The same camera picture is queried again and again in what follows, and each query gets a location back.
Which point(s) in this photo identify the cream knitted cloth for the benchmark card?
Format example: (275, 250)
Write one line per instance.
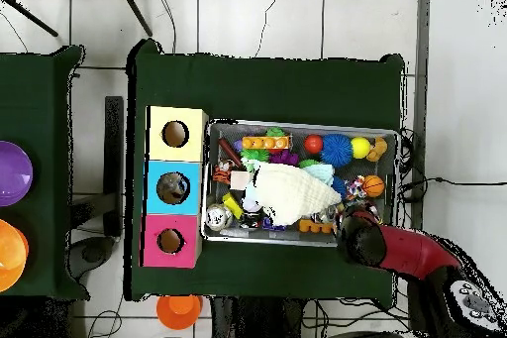
(293, 191)

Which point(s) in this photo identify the mint knitted cloth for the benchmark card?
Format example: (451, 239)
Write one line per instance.
(321, 172)

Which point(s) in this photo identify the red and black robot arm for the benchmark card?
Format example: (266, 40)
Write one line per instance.
(412, 252)

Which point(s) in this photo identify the silver mesh bin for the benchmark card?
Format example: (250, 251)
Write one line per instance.
(301, 128)

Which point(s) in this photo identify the wooden box with three holes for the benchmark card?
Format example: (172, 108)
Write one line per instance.
(190, 207)

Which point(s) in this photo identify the plain wooden cube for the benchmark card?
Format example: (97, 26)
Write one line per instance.
(239, 180)

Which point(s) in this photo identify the orange toy building block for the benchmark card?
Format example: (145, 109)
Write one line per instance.
(266, 143)

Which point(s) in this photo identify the tiger striped plush toy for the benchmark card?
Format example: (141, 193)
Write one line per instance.
(222, 173)

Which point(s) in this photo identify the dark green table cloth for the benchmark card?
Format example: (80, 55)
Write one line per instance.
(39, 116)
(257, 88)

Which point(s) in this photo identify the blue spiky rubber ball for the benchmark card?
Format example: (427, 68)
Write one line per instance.
(336, 150)

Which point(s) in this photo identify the yellow smooth ball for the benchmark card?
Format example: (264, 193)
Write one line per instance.
(360, 147)

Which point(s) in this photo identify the orange toy basketball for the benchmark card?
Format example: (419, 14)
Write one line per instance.
(373, 186)

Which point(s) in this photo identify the orange plastic cup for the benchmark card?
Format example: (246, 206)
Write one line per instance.
(178, 312)

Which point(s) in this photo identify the purple plastic plate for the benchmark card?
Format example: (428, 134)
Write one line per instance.
(14, 173)

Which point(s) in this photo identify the orange plastic bowl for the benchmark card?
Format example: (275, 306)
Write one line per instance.
(10, 254)

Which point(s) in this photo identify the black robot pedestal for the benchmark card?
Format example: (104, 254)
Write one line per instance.
(253, 322)

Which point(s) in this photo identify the black metal frame legs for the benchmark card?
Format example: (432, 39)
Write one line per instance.
(136, 13)

